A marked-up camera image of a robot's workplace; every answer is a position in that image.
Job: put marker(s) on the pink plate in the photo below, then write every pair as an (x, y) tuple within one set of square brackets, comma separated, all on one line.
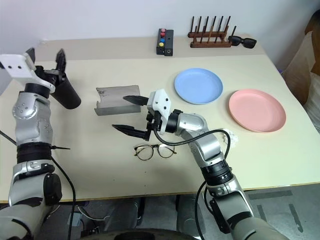
[(257, 111)]

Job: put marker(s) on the white box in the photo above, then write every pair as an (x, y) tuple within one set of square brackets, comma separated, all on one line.
[(4, 81)]

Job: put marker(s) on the dark wooden peg rack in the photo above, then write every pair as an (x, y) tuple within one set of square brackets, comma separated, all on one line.
[(211, 41)]

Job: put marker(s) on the black sunglasses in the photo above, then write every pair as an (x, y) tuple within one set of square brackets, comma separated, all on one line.
[(243, 42)]

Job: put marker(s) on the thin-rimmed clear eyeglasses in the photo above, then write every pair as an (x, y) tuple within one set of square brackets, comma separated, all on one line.
[(144, 153)]

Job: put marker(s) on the blue plate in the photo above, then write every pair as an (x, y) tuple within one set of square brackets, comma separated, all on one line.
[(198, 86)]

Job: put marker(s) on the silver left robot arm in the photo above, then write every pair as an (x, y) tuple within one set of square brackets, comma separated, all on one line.
[(26, 125)]

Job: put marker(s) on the black box with coloured buttons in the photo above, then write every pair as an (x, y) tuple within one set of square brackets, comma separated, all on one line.
[(165, 42)]

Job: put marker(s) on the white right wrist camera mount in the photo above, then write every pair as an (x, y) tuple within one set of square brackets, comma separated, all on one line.
[(160, 103)]

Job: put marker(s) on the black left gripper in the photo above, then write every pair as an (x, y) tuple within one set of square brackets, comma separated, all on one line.
[(51, 77)]

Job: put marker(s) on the black cup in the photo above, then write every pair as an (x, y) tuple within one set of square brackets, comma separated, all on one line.
[(67, 93)]

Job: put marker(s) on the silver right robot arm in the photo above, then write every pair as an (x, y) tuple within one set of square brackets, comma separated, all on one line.
[(207, 147)]

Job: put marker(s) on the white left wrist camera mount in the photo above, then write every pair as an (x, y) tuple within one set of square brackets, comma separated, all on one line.
[(17, 67)]

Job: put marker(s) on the dark grey rounded block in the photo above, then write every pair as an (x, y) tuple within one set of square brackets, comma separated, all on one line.
[(126, 212), (188, 210)]

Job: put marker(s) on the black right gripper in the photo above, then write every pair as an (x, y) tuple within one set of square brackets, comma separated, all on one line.
[(153, 121)]

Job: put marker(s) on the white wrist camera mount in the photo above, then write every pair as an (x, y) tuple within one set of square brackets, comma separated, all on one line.
[(160, 103), (17, 67)]

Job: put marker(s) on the white crumpled tissue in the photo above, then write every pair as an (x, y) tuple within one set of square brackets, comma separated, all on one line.
[(233, 137)]

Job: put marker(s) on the grey plug adapter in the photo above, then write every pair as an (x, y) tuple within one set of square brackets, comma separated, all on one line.
[(77, 219)]

